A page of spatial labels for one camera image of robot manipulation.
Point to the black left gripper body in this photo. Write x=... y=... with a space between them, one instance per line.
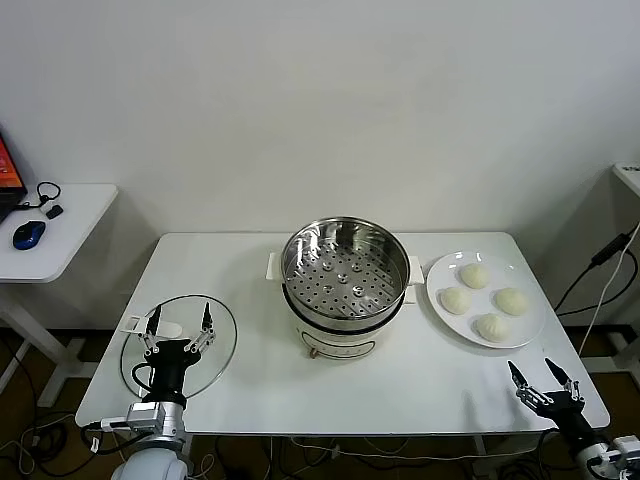
x=172 y=360

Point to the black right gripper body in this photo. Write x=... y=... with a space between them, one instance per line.
x=570 y=420

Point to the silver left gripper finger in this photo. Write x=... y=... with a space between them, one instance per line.
x=202 y=336
x=149 y=332

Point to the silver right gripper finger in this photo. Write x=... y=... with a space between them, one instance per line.
x=527 y=392
x=567 y=385

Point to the white steamed baozi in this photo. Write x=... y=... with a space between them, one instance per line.
x=511 y=301
x=492 y=328
x=455 y=300
x=475 y=276

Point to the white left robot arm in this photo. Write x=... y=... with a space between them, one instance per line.
x=150 y=450

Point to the perforated steel steamer basket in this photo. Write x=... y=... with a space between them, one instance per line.
x=310 y=240

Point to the round glass pot lid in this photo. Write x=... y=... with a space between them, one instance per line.
x=222 y=340

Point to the white side table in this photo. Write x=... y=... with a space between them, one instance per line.
x=80 y=225

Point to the round white plate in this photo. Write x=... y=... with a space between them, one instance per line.
x=450 y=270

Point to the small black dongle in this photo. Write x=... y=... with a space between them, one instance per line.
x=55 y=212

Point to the blue computer mouse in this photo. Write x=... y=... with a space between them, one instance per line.
x=29 y=235

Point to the black laptop with red screen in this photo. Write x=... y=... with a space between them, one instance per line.
x=7 y=172

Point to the white cabinet with label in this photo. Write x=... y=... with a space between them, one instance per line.
x=631 y=180

